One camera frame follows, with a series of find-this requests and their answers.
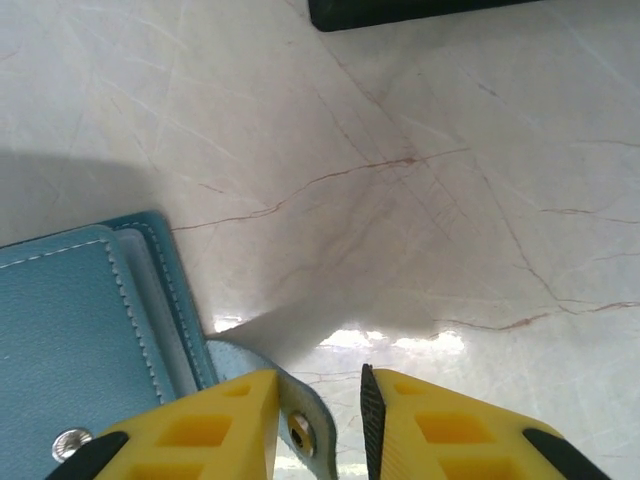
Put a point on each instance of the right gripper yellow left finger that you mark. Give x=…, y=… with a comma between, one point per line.
x=200, y=430

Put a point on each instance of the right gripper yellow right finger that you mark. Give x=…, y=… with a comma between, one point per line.
x=450, y=430

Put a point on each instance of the blue leather card holder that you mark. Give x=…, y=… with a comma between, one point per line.
x=60, y=325

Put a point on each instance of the black and grey chessboard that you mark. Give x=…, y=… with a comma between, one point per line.
x=400, y=12

